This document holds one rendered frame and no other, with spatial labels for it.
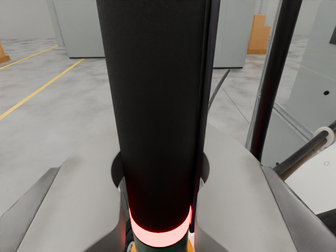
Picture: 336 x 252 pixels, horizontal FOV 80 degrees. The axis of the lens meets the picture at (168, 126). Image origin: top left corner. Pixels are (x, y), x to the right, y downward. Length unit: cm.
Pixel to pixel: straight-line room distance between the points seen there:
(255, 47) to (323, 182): 793
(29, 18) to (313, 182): 1388
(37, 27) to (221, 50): 1050
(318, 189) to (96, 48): 729
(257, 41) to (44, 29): 1069
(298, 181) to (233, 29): 546
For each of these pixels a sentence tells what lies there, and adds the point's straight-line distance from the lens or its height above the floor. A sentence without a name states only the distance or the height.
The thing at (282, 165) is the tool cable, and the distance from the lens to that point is 27.
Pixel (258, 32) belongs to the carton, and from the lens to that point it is 826.
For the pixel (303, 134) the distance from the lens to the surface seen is 122.
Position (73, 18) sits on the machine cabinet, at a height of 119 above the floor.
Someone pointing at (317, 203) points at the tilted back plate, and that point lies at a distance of 51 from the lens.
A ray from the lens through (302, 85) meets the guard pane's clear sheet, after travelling 125.
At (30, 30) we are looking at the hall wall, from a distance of 1407.
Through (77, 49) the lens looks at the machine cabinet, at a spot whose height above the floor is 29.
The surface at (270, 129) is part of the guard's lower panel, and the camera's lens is 148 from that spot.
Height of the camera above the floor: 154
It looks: 31 degrees down
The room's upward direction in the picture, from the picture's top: straight up
